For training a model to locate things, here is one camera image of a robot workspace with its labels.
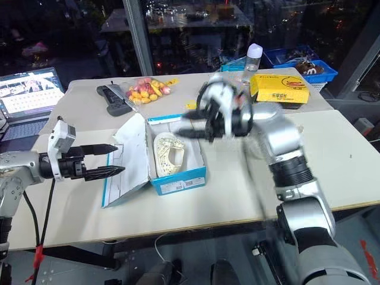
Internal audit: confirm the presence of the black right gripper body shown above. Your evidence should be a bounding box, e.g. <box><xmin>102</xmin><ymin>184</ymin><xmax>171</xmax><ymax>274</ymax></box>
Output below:
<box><xmin>204</xmin><ymin>99</ymin><xmax>230</xmax><ymax>144</ymax></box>

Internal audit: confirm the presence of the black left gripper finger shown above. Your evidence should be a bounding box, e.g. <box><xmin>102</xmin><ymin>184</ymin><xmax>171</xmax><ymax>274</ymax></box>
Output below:
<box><xmin>84</xmin><ymin>166</ymin><xmax>126</xmax><ymax>182</ymax></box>
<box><xmin>82</xmin><ymin>143</ymin><xmax>120</xmax><ymax>157</ymax></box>

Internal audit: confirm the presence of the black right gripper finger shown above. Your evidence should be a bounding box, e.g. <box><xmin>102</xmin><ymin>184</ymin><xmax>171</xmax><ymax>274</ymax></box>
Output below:
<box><xmin>177</xmin><ymin>126</ymin><xmax>208</xmax><ymax>140</ymax></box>
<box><xmin>180</xmin><ymin>110</ymin><xmax>209</xmax><ymax>120</ymax></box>

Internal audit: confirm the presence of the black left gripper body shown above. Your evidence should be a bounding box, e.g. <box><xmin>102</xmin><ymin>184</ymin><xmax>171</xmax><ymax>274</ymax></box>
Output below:
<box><xmin>58</xmin><ymin>146</ymin><xmax>88</xmax><ymax>181</ymax></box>

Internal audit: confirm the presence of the blue and white shoebox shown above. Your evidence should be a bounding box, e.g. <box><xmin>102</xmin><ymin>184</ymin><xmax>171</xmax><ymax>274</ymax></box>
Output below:
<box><xmin>101</xmin><ymin>113</ymin><xmax>208</xmax><ymax>209</ymax></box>

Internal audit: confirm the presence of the open laptop computer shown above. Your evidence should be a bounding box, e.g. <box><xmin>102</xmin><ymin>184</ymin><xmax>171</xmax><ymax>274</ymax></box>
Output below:
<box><xmin>0</xmin><ymin>67</ymin><xmax>67</xmax><ymax>144</ymax></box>

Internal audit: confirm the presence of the cream dotted child shoe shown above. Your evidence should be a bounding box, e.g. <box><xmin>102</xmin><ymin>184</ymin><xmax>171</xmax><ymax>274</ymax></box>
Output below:
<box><xmin>153</xmin><ymin>131</ymin><xmax>187</xmax><ymax>178</ymax></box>

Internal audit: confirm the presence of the black handheld controller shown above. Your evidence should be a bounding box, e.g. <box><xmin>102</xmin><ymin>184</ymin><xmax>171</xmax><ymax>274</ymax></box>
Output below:
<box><xmin>96</xmin><ymin>84</ymin><xmax>134</xmax><ymax>117</ymax></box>

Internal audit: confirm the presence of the clear bag of toy fruit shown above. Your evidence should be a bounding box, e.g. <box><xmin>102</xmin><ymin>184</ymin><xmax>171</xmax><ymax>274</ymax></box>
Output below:
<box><xmin>119</xmin><ymin>76</ymin><xmax>180</xmax><ymax>113</ymax></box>

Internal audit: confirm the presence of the light blue flat box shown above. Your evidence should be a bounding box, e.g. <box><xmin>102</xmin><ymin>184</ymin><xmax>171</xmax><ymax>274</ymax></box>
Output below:
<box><xmin>220</xmin><ymin>55</ymin><xmax>253</xmax><ymax>72</ymax></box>

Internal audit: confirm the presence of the clear bottle with white cap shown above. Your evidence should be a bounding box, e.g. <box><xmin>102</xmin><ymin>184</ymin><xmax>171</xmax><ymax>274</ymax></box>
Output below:
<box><xmin>241</xmin><ymin>43</ymin><xmax>264</xmax><ymax>86</ymax></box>

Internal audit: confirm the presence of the yellow cardboard duck box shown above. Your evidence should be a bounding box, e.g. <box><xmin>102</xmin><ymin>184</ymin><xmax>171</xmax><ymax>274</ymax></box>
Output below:
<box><xmin>249</xmin><ymin>73</ymin><xmax>311</xmax><ymax>105</ymax></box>

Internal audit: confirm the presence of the red tape wrap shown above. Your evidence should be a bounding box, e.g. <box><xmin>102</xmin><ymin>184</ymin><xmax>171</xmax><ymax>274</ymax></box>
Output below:
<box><xmin>24</xmin><ymin>242</ymin><xmax>46</xmax><ymax>283</ymax></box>

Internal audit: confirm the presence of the blue plastic bin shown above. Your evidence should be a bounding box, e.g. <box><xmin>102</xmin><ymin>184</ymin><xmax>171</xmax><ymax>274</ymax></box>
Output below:
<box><xmin>262</xmin><ymin>44</ymin><xmax>340</xmax><ymax>84</ymax></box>

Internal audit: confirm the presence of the white plastic basket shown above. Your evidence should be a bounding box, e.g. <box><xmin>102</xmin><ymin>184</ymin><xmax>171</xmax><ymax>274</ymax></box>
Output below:
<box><xmin>308</xmin><ymin>82</ymin><xmax>328</xmax><ymax>93</ymax></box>

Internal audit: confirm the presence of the brown plush toy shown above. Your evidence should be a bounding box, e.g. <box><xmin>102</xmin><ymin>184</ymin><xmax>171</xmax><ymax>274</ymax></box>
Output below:
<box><xmin>296</xmin><ymin>60</ymin><xmax>327</xmax><ymax>75</ymax></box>

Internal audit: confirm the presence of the dark rounded shape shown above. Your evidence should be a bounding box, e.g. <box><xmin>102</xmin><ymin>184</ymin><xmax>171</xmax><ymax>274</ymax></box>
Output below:
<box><xmin>138</xmin><ymin>259</ymin><xmax>182</xmax><ymax>285</ymax></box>

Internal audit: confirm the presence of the grey power adapter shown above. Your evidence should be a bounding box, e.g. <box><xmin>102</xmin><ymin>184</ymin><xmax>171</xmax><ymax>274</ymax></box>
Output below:
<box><xmin>354</xmin><ymin>118</ymin><xmax>374</xmax><ymax>138</ymax></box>

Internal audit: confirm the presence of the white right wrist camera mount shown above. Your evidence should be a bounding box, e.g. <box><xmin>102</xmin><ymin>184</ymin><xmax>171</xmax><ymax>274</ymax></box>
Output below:
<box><xmin>204</xmin><ymin>74</ymin><xmax>239</xmax><ymax>138</ymax></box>

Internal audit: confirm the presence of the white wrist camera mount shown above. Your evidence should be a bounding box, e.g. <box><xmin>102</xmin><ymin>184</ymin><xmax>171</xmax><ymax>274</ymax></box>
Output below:
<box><xmin>204</xmin><ymin>74</ymin><xmax>239</xmax><ymax>138</ymax></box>
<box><xmin>47</xmin><ymin>119</ymin><xmax>77</xmax><ymax>182</ymax></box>

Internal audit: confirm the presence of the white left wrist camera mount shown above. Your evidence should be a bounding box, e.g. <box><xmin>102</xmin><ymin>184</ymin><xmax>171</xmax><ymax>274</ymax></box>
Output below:
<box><xmin>47</xmin><ymin>119</ymin><xmax>77</xmax><ymax>182</ymax></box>

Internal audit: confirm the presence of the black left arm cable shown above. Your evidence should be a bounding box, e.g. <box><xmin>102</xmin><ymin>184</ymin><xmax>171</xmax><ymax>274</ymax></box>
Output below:
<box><xmin>23</xmin><ymin>178</ymin><xmax>56</xmax><ymax>285</ymax></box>

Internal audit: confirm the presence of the white cable under table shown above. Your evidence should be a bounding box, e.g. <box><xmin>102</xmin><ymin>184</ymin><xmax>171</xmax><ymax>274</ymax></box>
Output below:
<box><xmin>153</xmin><ymin>231</ymin><xmax>170</xmax><ymax>262</ymax></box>

